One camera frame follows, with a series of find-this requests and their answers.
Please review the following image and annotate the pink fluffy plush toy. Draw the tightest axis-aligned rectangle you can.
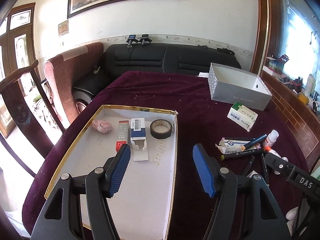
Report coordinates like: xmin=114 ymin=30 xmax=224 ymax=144
xmin=91 ymin=120 xmax=112 ymax=134

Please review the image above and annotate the white box pink border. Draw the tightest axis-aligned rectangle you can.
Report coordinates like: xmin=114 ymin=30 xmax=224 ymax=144
xmin=130 ymin=118 xmax=149 ymax=161

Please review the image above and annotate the black marker olive cap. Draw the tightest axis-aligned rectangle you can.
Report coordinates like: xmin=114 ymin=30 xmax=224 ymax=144
xmin=220 ymin=148 xmax=265 ymax=161

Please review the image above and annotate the white bottle orange cap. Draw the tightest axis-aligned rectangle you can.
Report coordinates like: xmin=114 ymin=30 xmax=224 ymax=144
xmin=264 ymin=146 xmax=281 ymax=158

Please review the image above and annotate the white bottle red label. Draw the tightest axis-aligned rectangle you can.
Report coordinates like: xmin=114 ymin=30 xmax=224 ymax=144
xmin=263 ymin=129 xmax=279 ymax=147

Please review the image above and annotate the dark pen with orange cap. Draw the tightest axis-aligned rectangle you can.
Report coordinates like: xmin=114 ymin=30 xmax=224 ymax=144
xmin=240 ymin=134 xmax=267 ymax=151

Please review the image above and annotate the white blue open medicine box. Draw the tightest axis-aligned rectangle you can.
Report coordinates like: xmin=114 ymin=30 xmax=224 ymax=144
xmin=215 ymin=137 xmax=261 ymax=154

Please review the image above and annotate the wooden window ledge cabinet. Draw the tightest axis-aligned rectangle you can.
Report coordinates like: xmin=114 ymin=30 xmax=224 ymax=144
xmin=260 ymin=72 xmax=319 ymax=170

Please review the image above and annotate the white gold-rimmed tray box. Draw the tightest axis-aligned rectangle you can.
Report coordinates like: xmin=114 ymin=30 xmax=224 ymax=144
xmin=44 ymin=105 xmax=178 ymax=239

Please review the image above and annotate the white green medicine box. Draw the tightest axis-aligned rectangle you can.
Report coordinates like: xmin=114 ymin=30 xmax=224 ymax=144
xmin=227 ymin=102 xmax=258 ymax=132

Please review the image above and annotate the dark red bedspread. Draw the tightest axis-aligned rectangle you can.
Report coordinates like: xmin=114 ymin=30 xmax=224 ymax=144
xmin=22 ymin=72 xmax=308 ymax=239

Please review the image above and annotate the grey red slim box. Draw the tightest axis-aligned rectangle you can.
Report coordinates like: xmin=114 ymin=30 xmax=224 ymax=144
xmin=116 ymin=120 xmax=130 ymax=152

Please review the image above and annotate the black tape roll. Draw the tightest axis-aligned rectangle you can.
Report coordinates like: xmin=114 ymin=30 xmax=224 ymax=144
xmin=150 ymin=119 xmax=172 ymax=139

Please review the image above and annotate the grey open shoebox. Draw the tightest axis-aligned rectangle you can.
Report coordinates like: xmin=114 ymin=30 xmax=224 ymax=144
xmin=208 ymin=63 xmax=272 ymax=111

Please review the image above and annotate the dark wooden chair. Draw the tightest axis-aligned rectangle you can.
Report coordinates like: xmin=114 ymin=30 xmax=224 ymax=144
xmin=1 ymin=60 xmax=66 ymax=158

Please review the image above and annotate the red fabric armchair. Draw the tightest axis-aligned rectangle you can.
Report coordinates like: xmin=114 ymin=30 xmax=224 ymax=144
xmin=43 ymin=42 xmax=104 ymax=128

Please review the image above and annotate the black leather sofa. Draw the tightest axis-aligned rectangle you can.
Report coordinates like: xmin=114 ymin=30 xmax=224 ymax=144
xmin=72 ymin=43 xmax=241 ymax=113

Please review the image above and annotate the small wall plaque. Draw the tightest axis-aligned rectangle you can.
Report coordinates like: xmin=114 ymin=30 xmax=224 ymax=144
xmin=58 ymin=20 xmax=69 ymax=36

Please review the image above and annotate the left small camera on sofa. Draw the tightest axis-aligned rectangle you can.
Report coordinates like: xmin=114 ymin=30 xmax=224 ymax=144
xmin=126 ymin=34 xmax=138 ymax=48

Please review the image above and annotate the small camera on sofa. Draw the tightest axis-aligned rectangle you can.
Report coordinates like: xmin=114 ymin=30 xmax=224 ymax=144
xmin=138 ymin=34 xmax=152 ymax=46
xmin=126 ymin=34 xmax=138 ymax=48

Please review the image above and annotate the right small camera on sofa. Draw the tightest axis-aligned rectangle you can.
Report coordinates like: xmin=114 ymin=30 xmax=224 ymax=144
xmin=138 ymin=34 xmax=152 ymax=46

